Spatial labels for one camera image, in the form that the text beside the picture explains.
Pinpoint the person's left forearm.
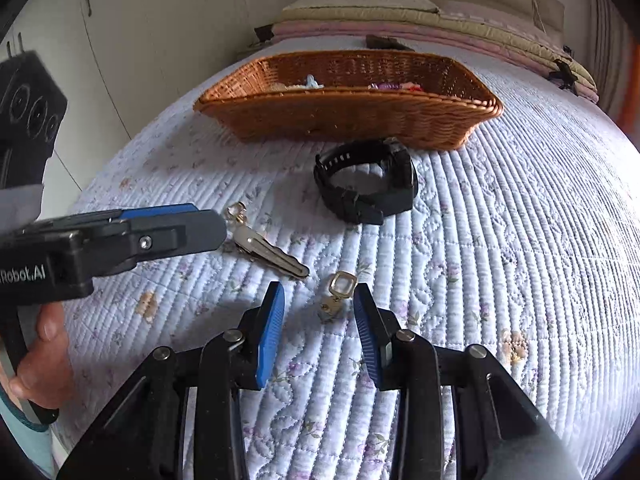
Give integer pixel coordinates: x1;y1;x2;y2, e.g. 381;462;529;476
0;385;56;478

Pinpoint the small gold clasp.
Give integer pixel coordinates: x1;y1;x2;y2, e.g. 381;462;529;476
319;271;357;322

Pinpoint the beige curtain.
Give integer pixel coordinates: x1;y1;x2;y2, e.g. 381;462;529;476
585;0;632;111

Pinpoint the pink folded quilt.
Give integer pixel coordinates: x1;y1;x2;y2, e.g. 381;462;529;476
272;22;598;103

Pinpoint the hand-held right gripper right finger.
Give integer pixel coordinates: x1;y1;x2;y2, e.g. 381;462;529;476
352;282;583;480

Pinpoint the brown wicker basket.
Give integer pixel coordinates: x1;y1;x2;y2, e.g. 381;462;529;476
193;50;505;152

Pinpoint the white nightstand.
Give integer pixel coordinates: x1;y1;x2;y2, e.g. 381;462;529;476
235;40;275;62

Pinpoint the silver key with gold clasp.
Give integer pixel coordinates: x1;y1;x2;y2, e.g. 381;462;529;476
226;201;311;279

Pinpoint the yellow folded quilt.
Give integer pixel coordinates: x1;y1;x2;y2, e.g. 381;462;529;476
275;7;596;86

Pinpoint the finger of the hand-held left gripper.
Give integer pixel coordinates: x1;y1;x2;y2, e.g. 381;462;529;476
80;210;228;277
112;203;201;224

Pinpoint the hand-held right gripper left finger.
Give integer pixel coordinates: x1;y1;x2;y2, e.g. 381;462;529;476
57;281;286;480

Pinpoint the cream floral pillow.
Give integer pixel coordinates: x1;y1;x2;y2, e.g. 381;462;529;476
282;0;441;15

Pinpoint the black wrist watch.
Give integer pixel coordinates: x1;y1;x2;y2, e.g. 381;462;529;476
313;136;419;226

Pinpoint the white wardrobe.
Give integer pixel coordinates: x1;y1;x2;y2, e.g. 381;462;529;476
0;0;301;211

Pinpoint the black clip stand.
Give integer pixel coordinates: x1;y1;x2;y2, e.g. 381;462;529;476
547;57;576;92

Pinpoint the person's left hand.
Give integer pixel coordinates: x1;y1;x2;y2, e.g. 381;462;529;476
10;302;76;406

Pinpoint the black pouch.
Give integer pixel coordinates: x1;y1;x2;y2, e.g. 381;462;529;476
366;35;413;52

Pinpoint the pink pillow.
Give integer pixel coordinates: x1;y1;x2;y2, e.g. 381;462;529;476
435;0;541;31

